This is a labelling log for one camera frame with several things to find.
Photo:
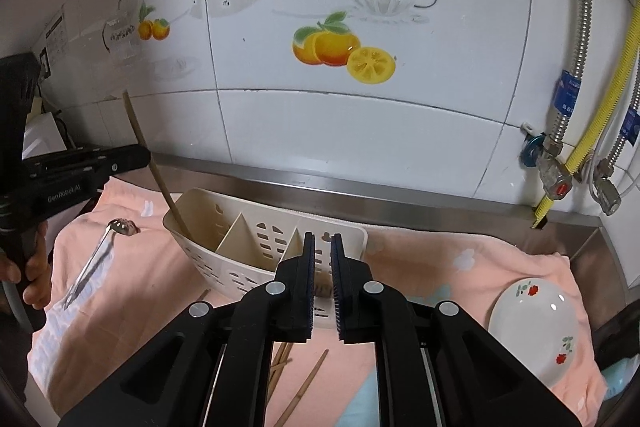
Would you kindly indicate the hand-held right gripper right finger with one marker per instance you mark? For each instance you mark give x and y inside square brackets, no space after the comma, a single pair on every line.
[339,287]

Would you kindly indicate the brown wooden chopstick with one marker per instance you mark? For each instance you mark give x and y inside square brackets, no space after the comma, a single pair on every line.
[305,387]
[284,359]
[276,369]
[165,192]

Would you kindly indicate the paper wall notice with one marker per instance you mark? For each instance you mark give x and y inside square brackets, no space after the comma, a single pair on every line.
[55,34]

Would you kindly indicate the person's left hand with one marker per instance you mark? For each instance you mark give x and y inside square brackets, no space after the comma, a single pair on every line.
[35,277]

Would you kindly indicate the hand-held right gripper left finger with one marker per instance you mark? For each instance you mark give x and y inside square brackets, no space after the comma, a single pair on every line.
[308,287]

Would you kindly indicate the white flowered plate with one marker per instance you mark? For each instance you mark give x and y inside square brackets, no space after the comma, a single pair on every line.
[535,322]

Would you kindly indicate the pink printed towel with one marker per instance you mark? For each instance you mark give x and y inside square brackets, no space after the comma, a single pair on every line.
[150,297]

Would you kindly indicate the metal slotted spoon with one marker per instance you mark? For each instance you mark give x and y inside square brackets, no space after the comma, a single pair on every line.
[95,262]

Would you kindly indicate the cream plastic utensil holder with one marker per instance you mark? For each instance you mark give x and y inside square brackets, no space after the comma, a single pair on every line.
[195,252]

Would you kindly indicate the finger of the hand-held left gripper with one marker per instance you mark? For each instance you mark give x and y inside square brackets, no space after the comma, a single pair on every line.
[127,161]

